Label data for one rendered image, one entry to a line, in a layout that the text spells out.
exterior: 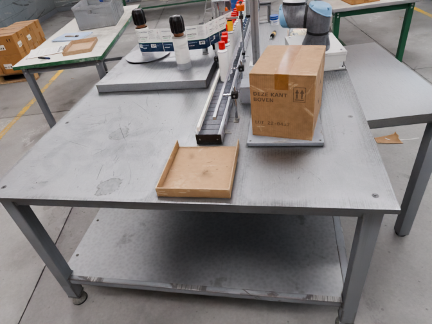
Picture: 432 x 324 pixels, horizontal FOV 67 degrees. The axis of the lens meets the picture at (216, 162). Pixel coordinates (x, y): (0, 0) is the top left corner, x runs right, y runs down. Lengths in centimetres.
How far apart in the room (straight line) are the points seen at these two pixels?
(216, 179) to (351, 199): 45
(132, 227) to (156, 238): 18
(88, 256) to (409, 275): 169
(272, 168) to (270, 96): 27
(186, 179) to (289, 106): 47
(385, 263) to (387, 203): 94
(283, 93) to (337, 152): 30
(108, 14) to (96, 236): 242
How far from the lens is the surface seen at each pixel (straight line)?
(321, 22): 189
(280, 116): 129
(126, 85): 201
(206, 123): 142
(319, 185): 115
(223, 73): 176
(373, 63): 209
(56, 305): 214
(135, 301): 195
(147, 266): 177
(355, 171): 123
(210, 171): 122
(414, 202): 200
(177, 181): 121
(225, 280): 164
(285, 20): 190
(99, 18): 380
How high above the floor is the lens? 159
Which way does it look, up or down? 37 degrees down
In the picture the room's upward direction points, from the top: 9 degrees counter-clockwise
